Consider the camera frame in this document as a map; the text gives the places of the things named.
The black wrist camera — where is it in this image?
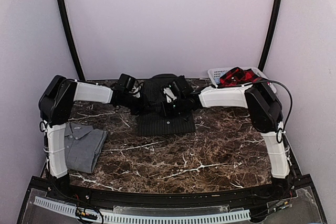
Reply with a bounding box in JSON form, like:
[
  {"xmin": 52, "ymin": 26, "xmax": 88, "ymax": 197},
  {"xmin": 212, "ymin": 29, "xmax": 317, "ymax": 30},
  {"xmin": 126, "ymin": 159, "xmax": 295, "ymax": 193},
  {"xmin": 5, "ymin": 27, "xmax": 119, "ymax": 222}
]
[
  {"xmin": 114, "ymin": 73, "xmax": 138, "ymax": 95},
  {"xmin": 162, "ymin": 77, "xmax": 193, "ymax": 103}
]

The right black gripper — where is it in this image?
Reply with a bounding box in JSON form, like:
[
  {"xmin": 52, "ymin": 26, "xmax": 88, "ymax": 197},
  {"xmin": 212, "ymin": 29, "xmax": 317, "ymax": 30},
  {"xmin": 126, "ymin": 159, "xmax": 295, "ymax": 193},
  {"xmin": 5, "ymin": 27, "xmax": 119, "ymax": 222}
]
[{"xmin": 159, "ymin": 95, "xmax": 187, "ymax": 118}]

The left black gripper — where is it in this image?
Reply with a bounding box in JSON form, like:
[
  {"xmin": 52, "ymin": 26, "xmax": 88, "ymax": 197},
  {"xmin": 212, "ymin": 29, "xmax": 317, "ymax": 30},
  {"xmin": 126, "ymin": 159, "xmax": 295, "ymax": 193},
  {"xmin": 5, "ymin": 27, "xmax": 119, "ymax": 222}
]
[{"xmin": 122, "ymin": 92, "xmax": 154, "ymax": 115}]

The grey shirt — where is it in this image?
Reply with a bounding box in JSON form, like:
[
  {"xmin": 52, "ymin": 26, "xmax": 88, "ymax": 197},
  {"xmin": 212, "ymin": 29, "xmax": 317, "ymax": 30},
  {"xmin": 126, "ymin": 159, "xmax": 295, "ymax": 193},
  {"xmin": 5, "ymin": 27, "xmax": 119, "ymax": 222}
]
[{"xmin": 64, "ymin": 122, "xmax": 108, "ymax": 174}]

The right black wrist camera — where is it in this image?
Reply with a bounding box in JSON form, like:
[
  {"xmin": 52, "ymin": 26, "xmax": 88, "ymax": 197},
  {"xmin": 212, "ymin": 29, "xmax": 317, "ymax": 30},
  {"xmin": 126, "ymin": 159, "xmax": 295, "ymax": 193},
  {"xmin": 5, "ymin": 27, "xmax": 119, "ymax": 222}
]
[{"xmin": 162, "ymin": 77, "xmax": 193, "ymax": 103}]

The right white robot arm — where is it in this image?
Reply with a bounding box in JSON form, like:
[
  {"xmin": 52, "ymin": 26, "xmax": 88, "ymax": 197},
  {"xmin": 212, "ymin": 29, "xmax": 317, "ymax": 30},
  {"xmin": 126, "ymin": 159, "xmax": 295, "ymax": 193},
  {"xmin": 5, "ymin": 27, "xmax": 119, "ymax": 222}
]
[{"xmin": 160, "ymin": 77, "xmax": 293, "ymax": 200}]

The left black frame post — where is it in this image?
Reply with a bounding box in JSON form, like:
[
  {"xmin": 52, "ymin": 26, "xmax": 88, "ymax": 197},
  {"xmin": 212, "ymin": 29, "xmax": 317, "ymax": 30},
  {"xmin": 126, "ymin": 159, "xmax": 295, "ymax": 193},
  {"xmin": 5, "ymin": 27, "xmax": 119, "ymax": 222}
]
[{"xmin": 57, "ymin": 0, "xmax": 86, "ymax": 81}]

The white plastic laundry basket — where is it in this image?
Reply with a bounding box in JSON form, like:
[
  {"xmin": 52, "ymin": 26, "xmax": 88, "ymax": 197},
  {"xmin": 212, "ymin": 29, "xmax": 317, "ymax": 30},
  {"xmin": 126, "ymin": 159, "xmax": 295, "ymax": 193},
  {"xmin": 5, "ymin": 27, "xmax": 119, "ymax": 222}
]
[{"xmin": 208, "ymin": 67, "xmax": 268, "ymax": 94}]

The red black plaid shirt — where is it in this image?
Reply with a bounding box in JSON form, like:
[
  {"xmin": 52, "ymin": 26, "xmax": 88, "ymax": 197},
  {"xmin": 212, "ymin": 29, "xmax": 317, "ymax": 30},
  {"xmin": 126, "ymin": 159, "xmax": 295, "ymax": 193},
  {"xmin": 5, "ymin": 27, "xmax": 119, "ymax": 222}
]
[{"xmin": 218, "ymin": 67, "xmax": 263, "ymax": 88}]

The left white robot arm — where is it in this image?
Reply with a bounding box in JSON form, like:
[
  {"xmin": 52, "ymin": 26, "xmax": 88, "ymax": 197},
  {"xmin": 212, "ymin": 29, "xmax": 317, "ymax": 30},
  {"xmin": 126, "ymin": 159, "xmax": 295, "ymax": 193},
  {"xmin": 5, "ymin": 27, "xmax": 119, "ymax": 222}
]
[{"xmin": 38, "ymin": 74, "xmax": 149, "ymax": 180}]

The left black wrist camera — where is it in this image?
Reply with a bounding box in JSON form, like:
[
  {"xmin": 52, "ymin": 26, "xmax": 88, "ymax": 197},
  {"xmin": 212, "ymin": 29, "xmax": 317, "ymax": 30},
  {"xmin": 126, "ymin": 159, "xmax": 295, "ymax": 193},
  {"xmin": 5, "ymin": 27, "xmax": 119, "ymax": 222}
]
[{"xmin": 114, "ymin": 73, "xmax": 138, "ymax": 95}]

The black pinstriped long sleeve shirt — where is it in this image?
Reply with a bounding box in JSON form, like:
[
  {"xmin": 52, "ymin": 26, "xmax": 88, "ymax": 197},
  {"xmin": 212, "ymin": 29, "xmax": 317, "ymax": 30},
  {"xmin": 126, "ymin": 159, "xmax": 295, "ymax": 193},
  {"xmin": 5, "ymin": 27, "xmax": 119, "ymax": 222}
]
[{"xmin": 137, "ymin": 73, "xmax": 196, "ymax": 136}]

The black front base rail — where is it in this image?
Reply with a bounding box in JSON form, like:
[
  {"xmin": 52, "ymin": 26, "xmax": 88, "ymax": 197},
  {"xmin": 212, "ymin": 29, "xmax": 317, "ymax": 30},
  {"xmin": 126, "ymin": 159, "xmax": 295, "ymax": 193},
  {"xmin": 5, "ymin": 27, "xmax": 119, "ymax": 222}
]
[{"xmin": 31, "ymin": 174, "xmax": 313, "ymax": 210}]

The white slotted cable duct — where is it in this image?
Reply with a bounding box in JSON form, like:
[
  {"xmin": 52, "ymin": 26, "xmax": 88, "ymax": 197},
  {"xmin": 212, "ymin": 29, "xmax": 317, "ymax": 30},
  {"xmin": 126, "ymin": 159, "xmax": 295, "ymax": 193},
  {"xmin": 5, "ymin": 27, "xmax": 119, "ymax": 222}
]
[{"xmin": 34, "ymin": 196, "xmax": 250, "ymax": 223}]

